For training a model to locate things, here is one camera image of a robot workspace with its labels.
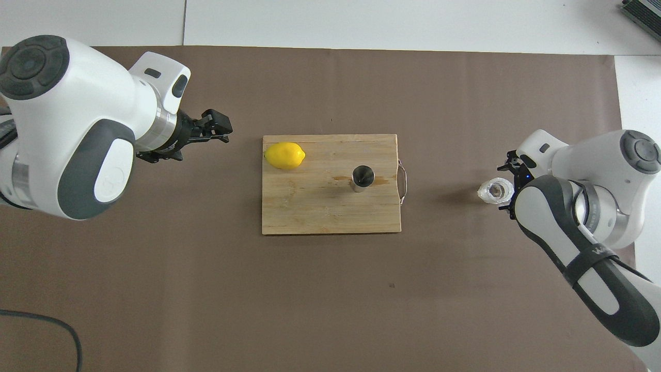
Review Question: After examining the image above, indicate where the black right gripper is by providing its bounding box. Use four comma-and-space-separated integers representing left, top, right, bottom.
497, 149, 538, 221

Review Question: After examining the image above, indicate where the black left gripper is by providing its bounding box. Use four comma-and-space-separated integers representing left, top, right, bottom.
135, 109, 233, 164

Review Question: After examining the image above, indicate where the small clear glass cup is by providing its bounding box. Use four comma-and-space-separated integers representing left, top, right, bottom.
477, 177, 515, 205

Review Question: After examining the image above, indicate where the steel cocktail jigger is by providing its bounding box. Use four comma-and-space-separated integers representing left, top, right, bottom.
351, 165, 375, 193

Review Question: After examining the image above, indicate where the yellow lemon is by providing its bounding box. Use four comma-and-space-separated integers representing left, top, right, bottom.
264, 142, 306, 171

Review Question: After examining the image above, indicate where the wooden cutting board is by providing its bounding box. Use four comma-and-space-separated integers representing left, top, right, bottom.
262, 134, 408, 236

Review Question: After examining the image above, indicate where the brown paper table mat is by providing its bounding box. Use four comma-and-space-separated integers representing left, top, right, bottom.
0, 45, 648, 372

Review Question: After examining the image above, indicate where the grey ribbed device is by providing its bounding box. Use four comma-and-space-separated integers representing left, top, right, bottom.
621, 0, 661, 29

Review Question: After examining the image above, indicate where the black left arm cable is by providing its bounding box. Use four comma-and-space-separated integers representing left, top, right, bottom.
0, 309, 83, 372

